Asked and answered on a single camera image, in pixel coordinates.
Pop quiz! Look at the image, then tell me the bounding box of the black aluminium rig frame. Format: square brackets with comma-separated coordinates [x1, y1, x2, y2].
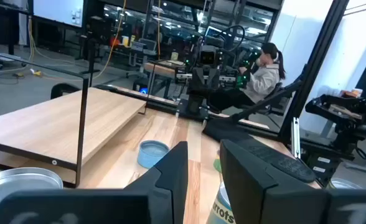
[95, 0, 352, 147]

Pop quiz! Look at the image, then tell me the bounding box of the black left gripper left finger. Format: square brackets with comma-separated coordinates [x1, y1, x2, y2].
[0, 141, 189, 224]

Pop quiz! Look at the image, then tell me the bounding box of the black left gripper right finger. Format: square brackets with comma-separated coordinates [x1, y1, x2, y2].
[219, 139, 366, 224]

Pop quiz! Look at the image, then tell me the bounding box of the wooden shelf with black frame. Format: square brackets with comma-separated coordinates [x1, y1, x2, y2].
[0, 48, 187, 189]

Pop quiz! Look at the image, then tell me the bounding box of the tall carrots can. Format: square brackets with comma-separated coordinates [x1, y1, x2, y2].
[206, 182, 237, 224]

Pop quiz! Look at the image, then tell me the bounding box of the black controller box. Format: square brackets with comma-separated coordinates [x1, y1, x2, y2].
[301, 149, 342, 187]

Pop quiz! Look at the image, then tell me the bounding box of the yellow hanging cable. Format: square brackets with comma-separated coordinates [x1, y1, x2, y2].
[92, 0, 128, 79]

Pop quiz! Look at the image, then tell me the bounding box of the black office chair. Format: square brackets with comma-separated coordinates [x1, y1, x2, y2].
[241, 81, 296, 119]

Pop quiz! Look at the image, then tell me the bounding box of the person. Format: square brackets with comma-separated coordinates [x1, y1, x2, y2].
[207, 42, 287, 113]

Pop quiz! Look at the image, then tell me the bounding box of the black chair back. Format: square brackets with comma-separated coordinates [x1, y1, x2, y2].
[50, 83, 82, 100]

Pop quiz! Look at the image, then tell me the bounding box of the wooden background desk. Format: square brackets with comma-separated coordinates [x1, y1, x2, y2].
[143, 59, 187, 98]

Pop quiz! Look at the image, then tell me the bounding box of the salmon box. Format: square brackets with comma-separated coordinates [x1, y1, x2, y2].
[138, 139, 171, 169]

